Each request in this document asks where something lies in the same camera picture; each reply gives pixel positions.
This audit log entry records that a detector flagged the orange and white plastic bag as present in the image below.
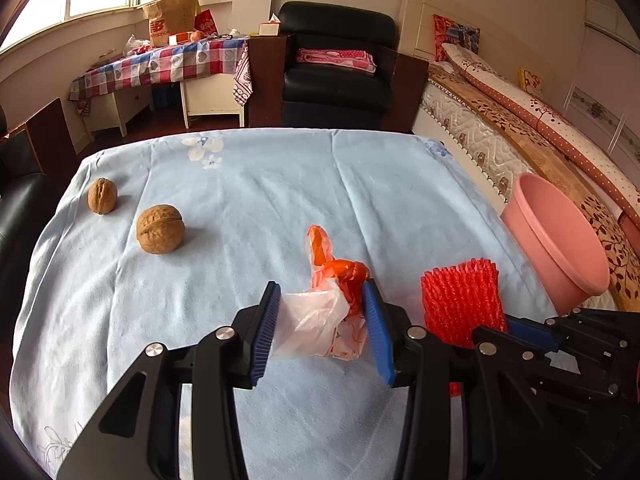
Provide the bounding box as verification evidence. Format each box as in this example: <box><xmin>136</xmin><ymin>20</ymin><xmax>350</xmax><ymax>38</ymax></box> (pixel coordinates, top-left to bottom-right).
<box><xmin>272</xmin><ymin>223</ymin><xmax>374</xmax><ymax>362</ymax></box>

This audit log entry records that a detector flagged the bed with floral cover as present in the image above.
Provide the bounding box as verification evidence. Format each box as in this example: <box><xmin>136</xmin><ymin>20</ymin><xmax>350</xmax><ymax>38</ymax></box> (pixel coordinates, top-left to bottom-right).
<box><xmin>412</xmin><ymin>82</ymin><xmax>622</xmax><ymax>312</ymax></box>
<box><xmin>397</xmin><ymin>0</ymin><xmax>592</xmax><ymax>202</ymax></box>

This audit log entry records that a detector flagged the black leather sofa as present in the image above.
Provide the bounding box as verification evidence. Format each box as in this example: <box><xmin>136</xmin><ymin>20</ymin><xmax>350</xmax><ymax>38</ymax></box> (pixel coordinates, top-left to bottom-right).
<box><xmin>0</xmin><ymin>104</ymin><xmax>64</xmax><ymax>322</ymax></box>

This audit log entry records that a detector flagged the pink folded blanket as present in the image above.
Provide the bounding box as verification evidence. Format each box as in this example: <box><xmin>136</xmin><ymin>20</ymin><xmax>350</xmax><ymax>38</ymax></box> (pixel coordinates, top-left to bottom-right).
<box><xmin>294</xmin><ymin>47</ymin><xmax>377</xmax><ymax>74</ymax></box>

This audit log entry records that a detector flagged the colourful printed pillow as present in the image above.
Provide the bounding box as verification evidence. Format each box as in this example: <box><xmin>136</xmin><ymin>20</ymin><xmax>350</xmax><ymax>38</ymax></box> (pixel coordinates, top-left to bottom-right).
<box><xmin>432</xmin><ymin>13</ymin><xmax>481</xmax><ymax>64</ymax></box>

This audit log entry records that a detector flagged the brown walnut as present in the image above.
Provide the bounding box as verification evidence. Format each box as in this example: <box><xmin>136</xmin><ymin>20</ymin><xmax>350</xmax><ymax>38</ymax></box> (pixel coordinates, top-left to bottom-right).
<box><xmin>88</xmin><ymin>177</ymin><xmax>119</xmax><ymax>216</ymax></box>
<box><xmin>135</xmin><ymin>203</ymin><xmax>186</xmax><ymax>256</ymax></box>

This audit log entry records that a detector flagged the brown wooden side cabinet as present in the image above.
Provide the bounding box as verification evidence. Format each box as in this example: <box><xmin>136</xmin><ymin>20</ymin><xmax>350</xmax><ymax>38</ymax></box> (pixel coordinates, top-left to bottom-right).
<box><xmin>389</xmin><ymin>44</ymin><xmax>430</xmax><ymax>137</ymax></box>
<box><xmin>6</xmin><ymin>97</ymin><xmax>72</xmax><ymax>162</ymax></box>
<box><xmin>247</xmin><ymin>34</ymin><xmax>287</xmax><ymax>129</ymax></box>

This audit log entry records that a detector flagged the pink plastic bucket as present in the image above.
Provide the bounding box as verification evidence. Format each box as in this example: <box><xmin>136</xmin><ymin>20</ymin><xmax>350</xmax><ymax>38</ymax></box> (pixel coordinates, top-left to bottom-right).
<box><xmin>499</xmin><ymin>172</ymin><xmax>612</xmax><ymax>317</ymax></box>

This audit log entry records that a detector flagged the brown paper bag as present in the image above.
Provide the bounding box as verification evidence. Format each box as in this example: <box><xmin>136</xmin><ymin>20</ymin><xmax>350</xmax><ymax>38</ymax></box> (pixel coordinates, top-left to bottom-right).
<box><xmin>142</xmin><ymin>0</ymin><xmax>199</xmax><ymax>49</ymax></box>

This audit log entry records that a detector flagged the brown leaf-patterned bed cover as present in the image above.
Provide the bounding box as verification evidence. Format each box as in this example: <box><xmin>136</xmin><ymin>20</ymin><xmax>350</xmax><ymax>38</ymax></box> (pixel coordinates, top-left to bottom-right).
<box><xmin>424</xmin><ymin>62</ymin><xmax>640</xmax><ymax>314</ymax></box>

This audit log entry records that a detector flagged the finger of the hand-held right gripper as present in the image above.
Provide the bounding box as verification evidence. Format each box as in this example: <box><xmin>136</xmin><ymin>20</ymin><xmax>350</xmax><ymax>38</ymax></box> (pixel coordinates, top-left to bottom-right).
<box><xmin>504</xmin><ymin>308</ymin><xmax>633</xmax><ymax>360</ymax></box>
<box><xmin>472</xmin><ymin>325</ymin><xmax>620</xmax><ymax>400</ymax></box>

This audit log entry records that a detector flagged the checkered cloth side table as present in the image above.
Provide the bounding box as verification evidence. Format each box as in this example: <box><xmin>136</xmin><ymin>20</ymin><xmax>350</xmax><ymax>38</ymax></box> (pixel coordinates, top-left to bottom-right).
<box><xmin>67</xmin><ymin>37</ymin><xmax>251</xmax><ymax>117</ymax></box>

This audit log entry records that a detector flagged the white desk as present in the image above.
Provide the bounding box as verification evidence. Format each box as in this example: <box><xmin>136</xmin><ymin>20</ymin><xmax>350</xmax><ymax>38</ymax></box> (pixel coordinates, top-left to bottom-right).
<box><xmin>81</xmin><ymin>76</ymin><xmax>247</xmax><ymax>137</ymax></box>

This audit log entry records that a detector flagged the pink dotted rolled quilt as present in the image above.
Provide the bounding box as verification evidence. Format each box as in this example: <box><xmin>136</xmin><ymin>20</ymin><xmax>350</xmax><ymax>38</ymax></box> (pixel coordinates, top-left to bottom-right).
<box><xmin>442</xmin><ymin>42</ymin><xmax>640</xmax><ymax>212</ymax></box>

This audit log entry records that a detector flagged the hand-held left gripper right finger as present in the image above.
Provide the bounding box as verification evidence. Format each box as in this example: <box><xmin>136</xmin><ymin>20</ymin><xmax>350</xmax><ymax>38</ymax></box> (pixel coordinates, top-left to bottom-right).
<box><xmin>363</xmin><ymin>279</ymin><xmax>572</xmax><ymax>480</ymax></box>

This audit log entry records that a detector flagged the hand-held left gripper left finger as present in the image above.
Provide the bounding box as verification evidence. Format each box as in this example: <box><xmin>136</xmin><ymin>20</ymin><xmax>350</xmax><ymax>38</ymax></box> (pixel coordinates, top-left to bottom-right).
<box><xmin>56</xmin><ymin>280</ymin><xmax>283</xmax><ymax>480</ymax></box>

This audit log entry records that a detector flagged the red foam fruit net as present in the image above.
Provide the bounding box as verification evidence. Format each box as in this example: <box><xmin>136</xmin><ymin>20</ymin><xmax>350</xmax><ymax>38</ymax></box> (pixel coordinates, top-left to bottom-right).
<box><xmin>420</xmin><ymin>257</ymin><xmax>509</xmax><ymax>399</ymax></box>

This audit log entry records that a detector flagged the yellow flowered pillow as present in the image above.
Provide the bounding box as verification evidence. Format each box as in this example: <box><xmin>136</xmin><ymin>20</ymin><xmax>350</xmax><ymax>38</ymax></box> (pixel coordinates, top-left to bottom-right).
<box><xmin>516</xmin><ymin>66</ymin><xmax>544</xmax><ymax>96</ymax></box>

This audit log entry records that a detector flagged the red paper bag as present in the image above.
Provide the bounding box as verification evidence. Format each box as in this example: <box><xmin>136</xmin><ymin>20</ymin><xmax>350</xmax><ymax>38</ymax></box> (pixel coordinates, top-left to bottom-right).
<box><xmin>193</xmin><ymin>8</ymin><xmax>219</xmax><ymax>37</ymax></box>

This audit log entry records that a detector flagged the black leather armchair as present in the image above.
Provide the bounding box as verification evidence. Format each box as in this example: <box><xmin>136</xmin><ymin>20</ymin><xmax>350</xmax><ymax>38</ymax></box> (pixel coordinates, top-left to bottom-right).
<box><xmin>276</xmin><ymin>0</ymin><xmax>399</xmax><ymax>129</ymax></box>

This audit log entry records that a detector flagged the white wardrobe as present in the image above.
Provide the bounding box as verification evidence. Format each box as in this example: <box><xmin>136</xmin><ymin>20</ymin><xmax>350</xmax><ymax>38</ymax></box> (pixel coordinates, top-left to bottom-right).
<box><xmin>561</xmin><ymin>0</ymin><xmax>640</xmax><ymax>162</ymax></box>

